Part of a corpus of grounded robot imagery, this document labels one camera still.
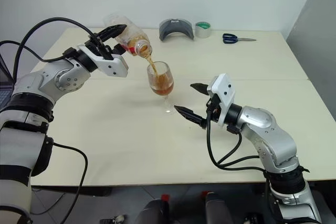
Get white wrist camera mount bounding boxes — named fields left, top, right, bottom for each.
left=78, top=45, right=130, bottom=78
left=207, top=73, right=237, bottom=126

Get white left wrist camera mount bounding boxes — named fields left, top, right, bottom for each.
left=78, top=45, right=130, bottom=78

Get grey curved visor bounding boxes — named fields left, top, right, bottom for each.
left=159, top=18, right=195, bottom=42

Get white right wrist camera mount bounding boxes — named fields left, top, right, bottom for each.
left=207, top=73, right=237, bottom=126

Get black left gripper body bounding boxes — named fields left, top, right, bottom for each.
left=84, top=34, right=114, bottom=60

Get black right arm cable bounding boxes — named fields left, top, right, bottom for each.
left=206, top=107, right=266, bottom=172

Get blue handled scissors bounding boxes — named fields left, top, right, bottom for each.
left=222, top=33, right=257, bottom=45

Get dark rounded shape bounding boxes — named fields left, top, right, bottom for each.
left=136, top=199, right=169, bottom=224
left=206, top=192, right=232, bottom=224

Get clear tape roll green core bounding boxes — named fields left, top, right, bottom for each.
left=194, top=21, right=213, bottom=39

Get clear plastic drink bottle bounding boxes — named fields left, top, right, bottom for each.
left=102, top=13, right=154, bottom=59

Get clear wine glass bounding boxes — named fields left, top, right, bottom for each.
left=146, top=60, right=175, bottom=115

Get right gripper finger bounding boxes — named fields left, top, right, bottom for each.
left=190, top=83, right=211, bottom=95
left=174, top=105, right=207, bottom=130

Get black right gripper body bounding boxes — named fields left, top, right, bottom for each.
left=205, top=94, right=223, bottom=123

